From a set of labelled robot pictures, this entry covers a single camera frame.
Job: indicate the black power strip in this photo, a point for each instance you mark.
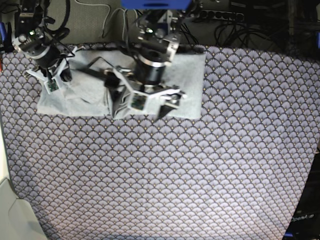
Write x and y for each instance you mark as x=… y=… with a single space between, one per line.
x=215 y=15

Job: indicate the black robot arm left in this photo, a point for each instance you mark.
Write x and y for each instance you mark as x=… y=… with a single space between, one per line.
x=164 y=21

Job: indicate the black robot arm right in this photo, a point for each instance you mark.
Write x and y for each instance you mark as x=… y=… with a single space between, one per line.
x=34 y=13

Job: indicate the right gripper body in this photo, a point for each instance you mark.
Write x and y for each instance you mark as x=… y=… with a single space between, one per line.
x=36 y=45

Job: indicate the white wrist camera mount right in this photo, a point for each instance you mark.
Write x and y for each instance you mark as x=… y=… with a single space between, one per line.
x=51 y=78

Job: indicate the black OpenArm base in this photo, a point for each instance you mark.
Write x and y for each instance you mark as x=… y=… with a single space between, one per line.
x=305 y=223

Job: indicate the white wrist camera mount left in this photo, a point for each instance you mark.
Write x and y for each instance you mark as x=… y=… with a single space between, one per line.
x=131 y=94

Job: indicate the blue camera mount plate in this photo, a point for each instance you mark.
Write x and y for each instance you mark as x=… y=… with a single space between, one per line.
x=156 y=4

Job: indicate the light grey T-shirt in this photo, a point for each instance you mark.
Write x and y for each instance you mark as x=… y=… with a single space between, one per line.
x=86 y=96

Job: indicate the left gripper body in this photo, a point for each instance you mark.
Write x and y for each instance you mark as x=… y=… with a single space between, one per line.
x=154 y=55

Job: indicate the fan-patterned purple tablecloth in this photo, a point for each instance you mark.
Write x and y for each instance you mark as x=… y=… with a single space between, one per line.
x=236 y=172

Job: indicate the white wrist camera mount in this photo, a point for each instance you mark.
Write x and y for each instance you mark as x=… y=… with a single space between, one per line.
x=131 y=94
x=51 y=78

